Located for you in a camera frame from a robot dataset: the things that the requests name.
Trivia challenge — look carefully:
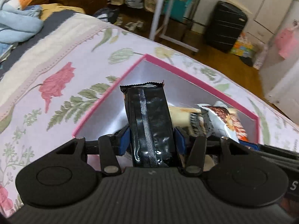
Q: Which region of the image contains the cream orange biscuit bag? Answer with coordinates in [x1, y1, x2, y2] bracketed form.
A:
[168, 105, 207, 137]

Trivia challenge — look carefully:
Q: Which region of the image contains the plain black snack packet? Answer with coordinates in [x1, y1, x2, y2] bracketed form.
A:
[120, 82, 179, 168]

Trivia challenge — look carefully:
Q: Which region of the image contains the pink cardboard box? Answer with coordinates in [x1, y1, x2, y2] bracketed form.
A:
[73, 54, 260, 143]

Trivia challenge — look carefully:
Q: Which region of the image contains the floral bed sheet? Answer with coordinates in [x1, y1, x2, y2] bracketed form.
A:
[1, 10, 298, 217]

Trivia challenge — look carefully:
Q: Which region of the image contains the colourful gift bag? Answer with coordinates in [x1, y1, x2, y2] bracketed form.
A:
[230, 32, 256, 59]

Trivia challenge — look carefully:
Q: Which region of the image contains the white plastic package on floor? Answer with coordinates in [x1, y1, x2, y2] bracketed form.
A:
[252, 43, 269, 70]

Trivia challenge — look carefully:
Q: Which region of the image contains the rolling laptop table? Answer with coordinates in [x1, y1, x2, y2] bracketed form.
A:
[148, 0, 253, 53]

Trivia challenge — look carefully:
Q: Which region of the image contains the black suitcase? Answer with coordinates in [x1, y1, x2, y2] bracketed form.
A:
[203, 1, 248, 53]

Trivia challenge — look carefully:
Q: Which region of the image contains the pink paper bag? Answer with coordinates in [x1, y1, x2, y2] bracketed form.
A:
[275, 27, 298, 59]

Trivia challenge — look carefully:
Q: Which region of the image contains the teal shopping bag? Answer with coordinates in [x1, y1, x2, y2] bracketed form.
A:
[170, 0, 193, 22]

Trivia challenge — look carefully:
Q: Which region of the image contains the goose plush in blue blanket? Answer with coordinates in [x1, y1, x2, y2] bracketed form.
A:
[1, 0, 44, 44]

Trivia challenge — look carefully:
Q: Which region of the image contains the white wardrobe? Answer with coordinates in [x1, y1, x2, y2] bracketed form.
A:
[191, 0, 299, 45]

